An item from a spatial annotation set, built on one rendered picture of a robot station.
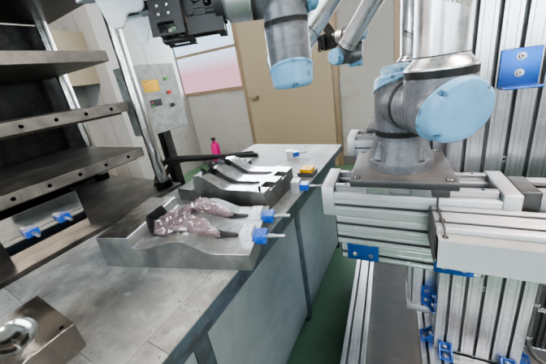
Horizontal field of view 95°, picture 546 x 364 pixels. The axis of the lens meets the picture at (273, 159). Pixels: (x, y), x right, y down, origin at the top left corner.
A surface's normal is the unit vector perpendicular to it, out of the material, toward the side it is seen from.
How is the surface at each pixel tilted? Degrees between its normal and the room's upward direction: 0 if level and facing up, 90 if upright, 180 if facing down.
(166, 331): 0
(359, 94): 90
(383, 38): 90
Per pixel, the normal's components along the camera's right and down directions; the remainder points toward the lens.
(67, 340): 0.87, 0.03
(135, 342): -0.15, -0.94
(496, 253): -0.40, 0.36
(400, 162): -0.40, 0.06
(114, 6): 0.27, 0.14
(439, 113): 0.05, 0.44
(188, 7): 0.01, 0.19
